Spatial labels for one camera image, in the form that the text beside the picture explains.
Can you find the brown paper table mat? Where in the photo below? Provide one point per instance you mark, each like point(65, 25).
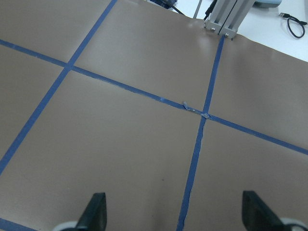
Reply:
point(172, 121)

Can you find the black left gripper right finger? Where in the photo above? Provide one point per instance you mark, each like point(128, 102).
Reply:
point(257, 216)

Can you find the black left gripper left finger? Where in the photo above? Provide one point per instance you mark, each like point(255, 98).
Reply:
point(94, 216)

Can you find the aluminium frame post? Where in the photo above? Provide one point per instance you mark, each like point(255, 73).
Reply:
point(223, 17)

